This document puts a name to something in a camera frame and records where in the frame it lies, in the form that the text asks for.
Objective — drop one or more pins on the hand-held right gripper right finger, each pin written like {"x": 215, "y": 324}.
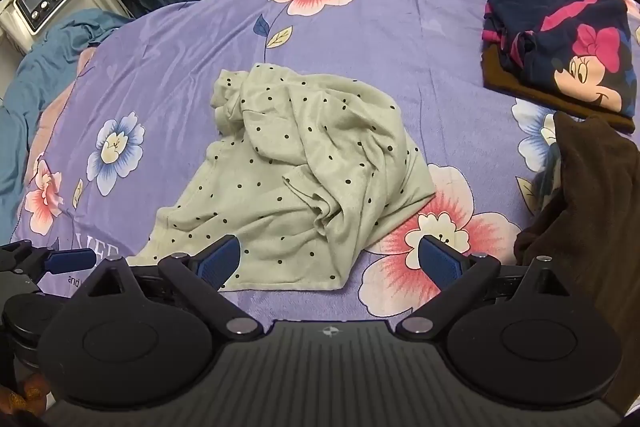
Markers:
{"x": 440, "y": 264}

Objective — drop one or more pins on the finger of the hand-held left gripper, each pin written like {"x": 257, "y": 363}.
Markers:
{"x": 70, "y": 260}

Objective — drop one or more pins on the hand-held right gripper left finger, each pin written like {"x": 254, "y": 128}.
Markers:
{"x": 220, "y": 259}

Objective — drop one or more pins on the cream polka dot garment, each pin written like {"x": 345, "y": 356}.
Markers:
{"x": 310, "y": 157}

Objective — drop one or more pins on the dark brown garment pile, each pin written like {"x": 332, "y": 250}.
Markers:
{"x": 590, "y": 207}

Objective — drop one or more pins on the folded brown garment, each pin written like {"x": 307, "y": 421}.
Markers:
{"x": 505, "y": 79}

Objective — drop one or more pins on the purple floral bed sheet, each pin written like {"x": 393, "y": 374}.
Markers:
{"x": 400, "y": 57}

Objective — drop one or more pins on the navy cartoon mouse garment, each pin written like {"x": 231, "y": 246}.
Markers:
{"x": 565, "y": 32}

